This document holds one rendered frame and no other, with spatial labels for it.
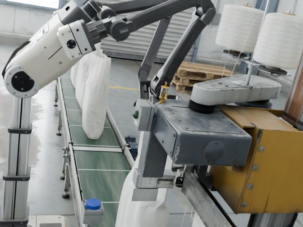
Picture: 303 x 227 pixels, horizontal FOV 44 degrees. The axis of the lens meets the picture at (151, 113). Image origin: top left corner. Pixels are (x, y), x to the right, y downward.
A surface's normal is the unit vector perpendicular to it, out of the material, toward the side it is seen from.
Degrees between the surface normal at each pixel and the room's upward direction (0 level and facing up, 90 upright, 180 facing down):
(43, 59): 115
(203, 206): 90
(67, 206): 0
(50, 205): 0
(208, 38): 90
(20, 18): 90
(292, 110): 90
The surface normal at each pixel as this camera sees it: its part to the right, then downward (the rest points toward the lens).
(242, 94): 0.64, 0.35
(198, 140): 0.27, 0.35
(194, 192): -0.95, -0.07
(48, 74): -0.19, 0.66
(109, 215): 0.18, -0.93
